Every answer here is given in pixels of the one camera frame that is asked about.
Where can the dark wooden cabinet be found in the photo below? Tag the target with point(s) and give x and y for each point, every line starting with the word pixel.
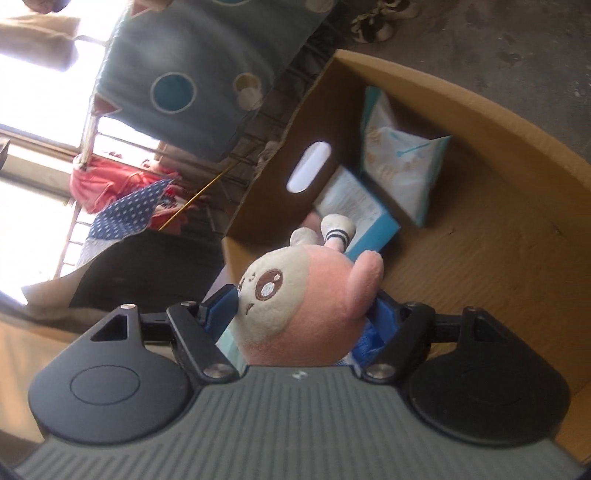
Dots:
pixel 152 272

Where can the brown cardboard box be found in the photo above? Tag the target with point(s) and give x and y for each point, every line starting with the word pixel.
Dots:
pixel 485 277

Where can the beige cloth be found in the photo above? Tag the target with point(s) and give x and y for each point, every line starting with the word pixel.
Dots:
pixel 46 295

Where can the metal balcony railing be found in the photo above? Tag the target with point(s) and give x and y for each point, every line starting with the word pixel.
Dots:
pixel 240 184

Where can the teal white tissue pack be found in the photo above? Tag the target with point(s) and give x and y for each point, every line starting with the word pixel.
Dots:
pixel 355 203

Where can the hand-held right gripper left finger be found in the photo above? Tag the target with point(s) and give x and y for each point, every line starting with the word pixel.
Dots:
pixel 221 308

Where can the snack packet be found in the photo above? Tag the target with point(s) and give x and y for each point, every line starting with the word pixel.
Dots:
pixel 401 166

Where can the blue star print cloth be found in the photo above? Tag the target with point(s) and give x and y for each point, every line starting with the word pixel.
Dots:
pixel 129 212

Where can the red hanging cloth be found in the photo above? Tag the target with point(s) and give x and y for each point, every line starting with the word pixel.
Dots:
pixel 101 184

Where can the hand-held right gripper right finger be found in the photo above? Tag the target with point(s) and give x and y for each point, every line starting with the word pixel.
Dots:
pixel 385 323

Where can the pink plush toy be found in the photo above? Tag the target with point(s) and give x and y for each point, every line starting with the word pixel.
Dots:
pixel 304 304

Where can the blue blanket with circles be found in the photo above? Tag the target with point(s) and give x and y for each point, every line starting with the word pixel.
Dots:
pixel 203 46

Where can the brown hanging cloth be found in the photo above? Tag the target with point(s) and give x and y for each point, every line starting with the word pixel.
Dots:
pixel 37 41

